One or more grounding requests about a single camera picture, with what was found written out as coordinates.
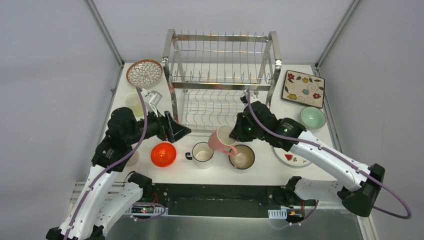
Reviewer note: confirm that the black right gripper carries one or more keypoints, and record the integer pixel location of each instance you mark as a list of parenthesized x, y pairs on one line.
[(237, 133)]

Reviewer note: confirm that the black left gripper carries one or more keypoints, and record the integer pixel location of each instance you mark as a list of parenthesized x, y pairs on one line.
[(168, 127)]

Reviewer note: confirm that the pink mug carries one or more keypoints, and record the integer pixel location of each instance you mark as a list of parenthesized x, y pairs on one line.
[(221, 141)]

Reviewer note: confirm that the mint green bowl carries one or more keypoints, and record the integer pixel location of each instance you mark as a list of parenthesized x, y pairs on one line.
[(312, 117)]

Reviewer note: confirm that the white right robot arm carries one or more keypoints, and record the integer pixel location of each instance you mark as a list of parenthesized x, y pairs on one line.
[(356, 185)]

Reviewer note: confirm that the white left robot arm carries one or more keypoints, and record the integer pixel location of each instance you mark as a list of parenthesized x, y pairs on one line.
[(90, 219)]

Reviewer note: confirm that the stainless steel dish rack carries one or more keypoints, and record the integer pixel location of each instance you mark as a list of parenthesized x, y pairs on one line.
[(207, 73)]

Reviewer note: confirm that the orange plastic bowl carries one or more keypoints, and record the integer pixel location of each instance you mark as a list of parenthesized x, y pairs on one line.
[(163, 154)]

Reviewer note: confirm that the beige bowl dark rim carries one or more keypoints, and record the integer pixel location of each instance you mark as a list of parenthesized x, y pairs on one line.
[(244, 159)]

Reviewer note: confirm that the white ribbed mug black rim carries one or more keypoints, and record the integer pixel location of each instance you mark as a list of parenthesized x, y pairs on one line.
[(201, 155)]

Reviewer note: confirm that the light green mug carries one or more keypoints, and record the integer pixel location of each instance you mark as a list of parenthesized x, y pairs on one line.
[(133, 101)]

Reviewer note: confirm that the square floral plate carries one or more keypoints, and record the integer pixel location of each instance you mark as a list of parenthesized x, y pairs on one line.
[(304, 89)]

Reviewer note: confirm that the brown floral round plate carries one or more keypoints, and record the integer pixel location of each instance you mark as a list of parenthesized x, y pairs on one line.
[(144, 73)]

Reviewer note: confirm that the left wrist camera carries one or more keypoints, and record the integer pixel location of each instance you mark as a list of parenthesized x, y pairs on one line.
[(153, 98)]

